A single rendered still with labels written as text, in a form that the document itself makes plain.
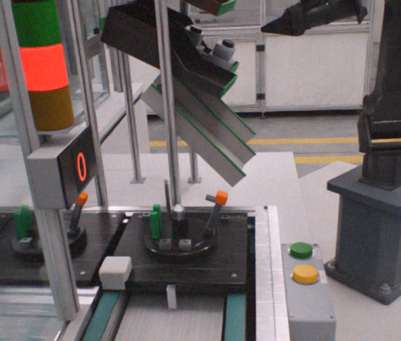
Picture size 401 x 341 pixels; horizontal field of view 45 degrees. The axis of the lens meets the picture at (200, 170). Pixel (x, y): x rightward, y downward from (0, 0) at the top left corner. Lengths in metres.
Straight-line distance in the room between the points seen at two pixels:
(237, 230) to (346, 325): 0.25
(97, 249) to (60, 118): 0.36
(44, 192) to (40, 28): 0.19
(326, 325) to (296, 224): 0.46
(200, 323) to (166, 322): 0.05
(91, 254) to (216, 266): 0.23
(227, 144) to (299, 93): 3.75
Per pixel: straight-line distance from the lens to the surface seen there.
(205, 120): 1.15
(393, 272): 0.95
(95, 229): 0.98
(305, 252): 0.86
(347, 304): 0.94
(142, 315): 0.83
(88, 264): 0.87
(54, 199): 0.61
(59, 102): 0.61
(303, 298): 0.78
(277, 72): 4.81
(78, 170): 0.64
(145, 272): 0.83
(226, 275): 0.81
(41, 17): 0.60
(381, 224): 0.89
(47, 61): 0.60
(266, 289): 0.79
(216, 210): 0.85
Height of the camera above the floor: 1.44
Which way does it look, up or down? 23 degrees down
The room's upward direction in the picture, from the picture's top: 3 degrees counter-clockwise
